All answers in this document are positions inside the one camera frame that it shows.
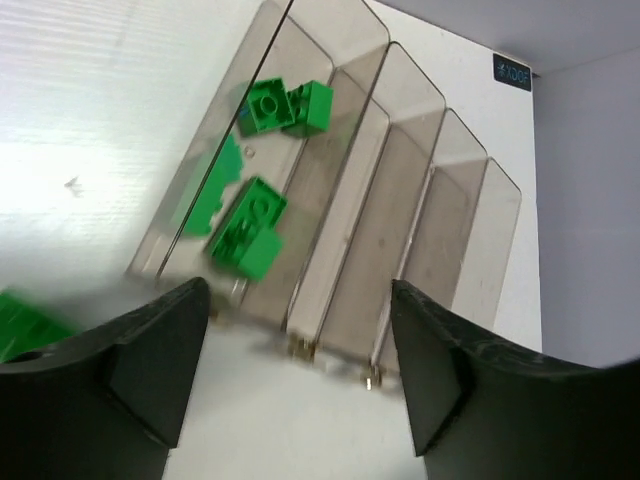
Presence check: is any green 2x2 brick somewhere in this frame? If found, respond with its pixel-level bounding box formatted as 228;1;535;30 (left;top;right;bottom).
281;80;334;138

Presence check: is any green 2x3 brick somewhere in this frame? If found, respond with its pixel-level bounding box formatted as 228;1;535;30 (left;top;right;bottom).
1;289;82;364

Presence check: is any right corner logo sticker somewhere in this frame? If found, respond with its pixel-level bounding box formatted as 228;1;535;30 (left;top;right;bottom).
493;53;533;92

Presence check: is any clear four-bin organizer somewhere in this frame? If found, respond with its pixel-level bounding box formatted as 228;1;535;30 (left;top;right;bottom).
130;1;522;387

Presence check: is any green long brick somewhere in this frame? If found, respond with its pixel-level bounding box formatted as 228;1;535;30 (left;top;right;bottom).
207;176;288;281

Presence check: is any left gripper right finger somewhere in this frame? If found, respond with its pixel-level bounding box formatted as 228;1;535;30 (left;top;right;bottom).
391;280;639;479

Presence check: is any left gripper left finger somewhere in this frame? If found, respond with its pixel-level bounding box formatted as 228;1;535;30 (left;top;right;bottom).
1;278;210;479

